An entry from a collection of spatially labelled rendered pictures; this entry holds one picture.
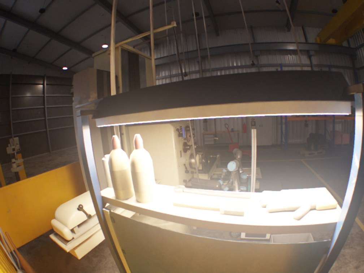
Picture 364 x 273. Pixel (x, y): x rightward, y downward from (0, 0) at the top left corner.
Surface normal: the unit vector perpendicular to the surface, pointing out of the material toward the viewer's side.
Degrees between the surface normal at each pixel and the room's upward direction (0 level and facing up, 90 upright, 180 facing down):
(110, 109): 58
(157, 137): 90
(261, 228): 90
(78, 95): 90
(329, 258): 90
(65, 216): 36
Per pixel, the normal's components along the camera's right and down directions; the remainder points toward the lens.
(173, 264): -0.41, 0.15
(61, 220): -0.35, -0.36
